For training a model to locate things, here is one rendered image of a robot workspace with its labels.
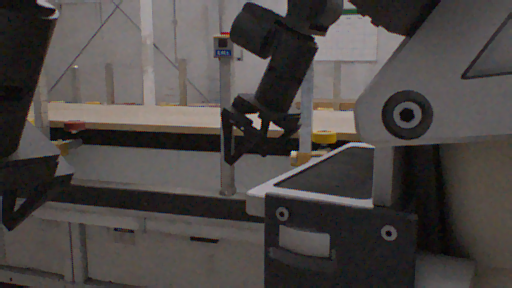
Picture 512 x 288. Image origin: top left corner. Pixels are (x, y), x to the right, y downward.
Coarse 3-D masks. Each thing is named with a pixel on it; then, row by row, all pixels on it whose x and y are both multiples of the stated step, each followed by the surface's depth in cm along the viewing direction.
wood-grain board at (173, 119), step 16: (32, 112) 222; (48, 112) 222; (64, 112) 222; (80, 112) 221; (96, 112) 221; (112, 112) 221; (128, 112) 221; (144, 112) 221; (160, 112) 221; (176, 112) 221; (192, 112) 221; (208, 112) 221; (320, 112) 221; (336, 112) 221; (352, 112) 221; (96, 128) 185; (112, 128) 183; (128, 128) 181; (144, 128) 178; (160, 128) 176; (176, 128) 174; (192, 128) 173; (208, 128) 171; (272, 128) 166; (320, 128) 166; (336, 128) 166; (352, 128) 166
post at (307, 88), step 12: (312, 60) 137; (312, 72) 138; (312, 84) 138; (312, 96) 140; (300, 108) 140; (312, 108) 141; (300, 120) 141; (312, 120) 142; (300, 132) 141; (300, 144) 142
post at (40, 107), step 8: (40, 80) 167; (40, 88) 167; (40, 96) 167; (40, 104) 168; (40, 112) 168; (40, 120) 169; (48, 120) 172; (40, 128) 169; (48, 128) 172; (48, 136) 172
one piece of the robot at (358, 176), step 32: (320, 160) 43; (352, 160) 44; (384, 160) 29; (256, 192) 33; (288, 192) 33; (320, 192) 33; (352, 192) 33; (384, 192) 29; (288, 224) 30; (320, 224) 29; (352, 224) 28; (384, 224) 27; (416, 224) 26; (288, 256) 30; (320, 256) 29; (352, 256) 28; (384, 256) 27; (416, 256) 29; (448, 256) 29
